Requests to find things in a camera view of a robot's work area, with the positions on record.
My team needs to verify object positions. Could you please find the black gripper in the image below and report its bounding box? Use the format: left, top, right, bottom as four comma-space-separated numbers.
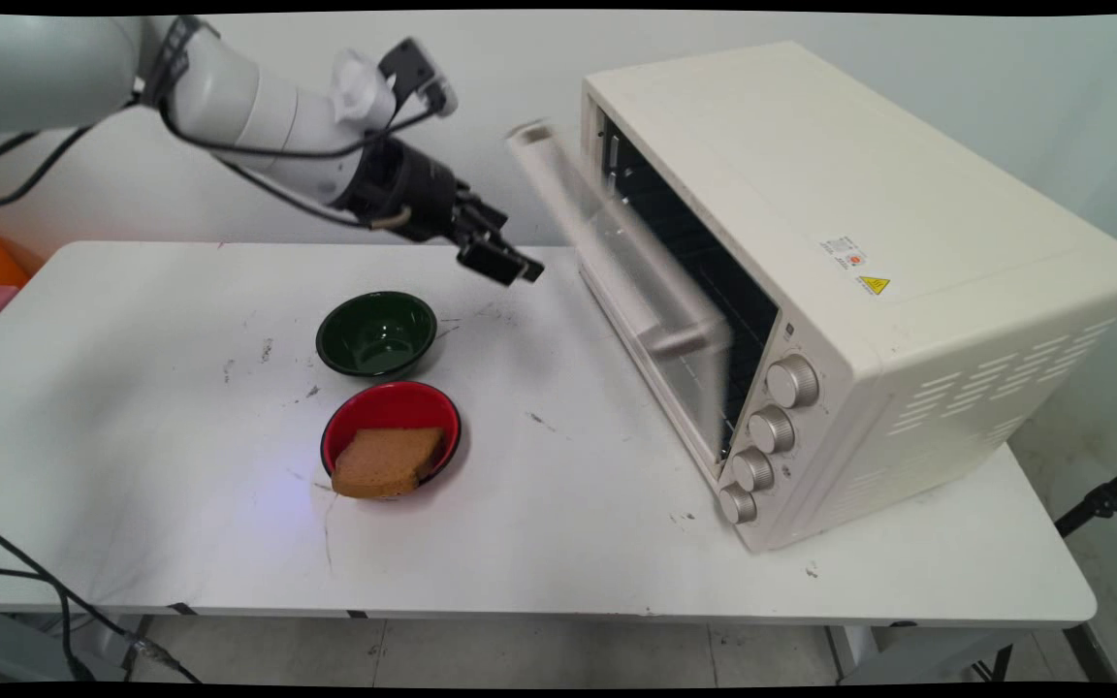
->
335, 136, 546, 288

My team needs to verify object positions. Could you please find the glass oven door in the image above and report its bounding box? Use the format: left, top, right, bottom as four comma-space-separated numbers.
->
505, 118, 736, 408

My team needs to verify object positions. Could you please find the dark green bowl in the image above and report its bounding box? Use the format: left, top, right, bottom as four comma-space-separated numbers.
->
315, 291, 439, 379

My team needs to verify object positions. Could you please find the red bowl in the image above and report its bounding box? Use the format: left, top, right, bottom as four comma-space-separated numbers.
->
320, 381, 463, 500

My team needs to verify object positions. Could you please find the brown bread slice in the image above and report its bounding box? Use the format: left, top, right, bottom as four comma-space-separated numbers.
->
331, 428, 447, 499

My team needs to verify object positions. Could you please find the beige oven knob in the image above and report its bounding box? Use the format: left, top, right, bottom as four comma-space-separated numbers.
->
718, 483, 758, 525
767, 354, 821, 410
731, 448, 776, 493
748, 405, 797, 455

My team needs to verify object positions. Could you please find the cream toaster oven body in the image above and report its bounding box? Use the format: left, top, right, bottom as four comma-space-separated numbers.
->
578, 41, 1117, 554

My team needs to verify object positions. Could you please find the black tripod stand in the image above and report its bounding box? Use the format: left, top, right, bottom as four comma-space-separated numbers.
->
1053, 454, 1117, 540

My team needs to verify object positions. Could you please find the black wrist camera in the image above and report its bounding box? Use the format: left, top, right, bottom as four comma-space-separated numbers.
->
379, 37, 459, 119

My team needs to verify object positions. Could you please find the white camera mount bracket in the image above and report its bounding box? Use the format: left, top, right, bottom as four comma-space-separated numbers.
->
331, 48, 397, 129

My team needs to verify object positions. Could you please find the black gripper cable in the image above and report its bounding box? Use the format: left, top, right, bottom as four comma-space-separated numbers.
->
214, 155, 370, 230

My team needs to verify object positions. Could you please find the black camera cable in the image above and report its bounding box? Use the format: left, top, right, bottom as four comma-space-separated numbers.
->
156, 82, 443, 162

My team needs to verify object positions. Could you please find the black cable strap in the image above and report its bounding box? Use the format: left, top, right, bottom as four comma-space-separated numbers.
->
142, 15, 222, 108

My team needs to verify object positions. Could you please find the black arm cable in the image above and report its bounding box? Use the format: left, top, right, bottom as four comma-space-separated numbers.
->
0, 92, 147, 212

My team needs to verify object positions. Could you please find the black floor cable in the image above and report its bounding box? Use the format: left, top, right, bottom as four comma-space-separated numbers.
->
0, 565, 203, 685
0, 514, 94, 684

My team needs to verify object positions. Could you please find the grey table leg frame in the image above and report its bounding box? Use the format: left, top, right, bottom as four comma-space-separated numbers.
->
0, 613, 147, 682
825, 623, 1117, 685

